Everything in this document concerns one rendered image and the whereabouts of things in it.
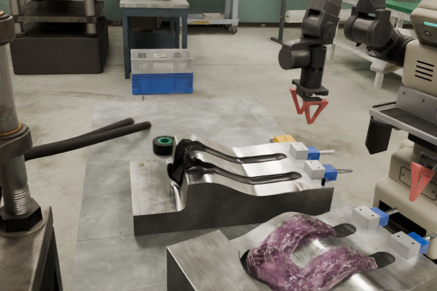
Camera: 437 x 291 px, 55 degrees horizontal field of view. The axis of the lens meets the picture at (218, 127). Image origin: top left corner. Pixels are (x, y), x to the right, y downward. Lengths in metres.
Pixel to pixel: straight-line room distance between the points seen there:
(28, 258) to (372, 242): 0.76
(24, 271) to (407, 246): 0.81
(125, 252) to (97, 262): 0.06
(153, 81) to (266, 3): 3.93
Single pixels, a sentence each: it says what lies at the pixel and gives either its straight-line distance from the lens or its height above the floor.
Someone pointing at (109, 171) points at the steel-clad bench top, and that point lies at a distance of 1.31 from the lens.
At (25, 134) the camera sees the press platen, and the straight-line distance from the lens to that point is 1.02.
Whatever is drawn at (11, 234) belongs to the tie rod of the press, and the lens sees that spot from 1.14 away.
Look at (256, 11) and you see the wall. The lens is 7.67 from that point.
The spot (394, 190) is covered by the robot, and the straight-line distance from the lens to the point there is 1.35.
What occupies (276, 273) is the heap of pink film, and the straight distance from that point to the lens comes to 0.82.
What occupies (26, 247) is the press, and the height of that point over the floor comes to 0.78.
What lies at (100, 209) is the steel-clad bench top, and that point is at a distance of 1.15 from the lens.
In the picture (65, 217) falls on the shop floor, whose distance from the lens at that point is 2.53.
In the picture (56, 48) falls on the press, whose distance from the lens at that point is 4.89.
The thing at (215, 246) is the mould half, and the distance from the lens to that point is 0.84.
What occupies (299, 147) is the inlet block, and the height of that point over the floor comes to 0.92.
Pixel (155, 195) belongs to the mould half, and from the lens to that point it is 1.07.
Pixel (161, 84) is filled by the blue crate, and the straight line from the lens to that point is 4.21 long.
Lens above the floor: 1.45
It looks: 24 degrees down
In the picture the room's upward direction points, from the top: 3 degrees clockwise
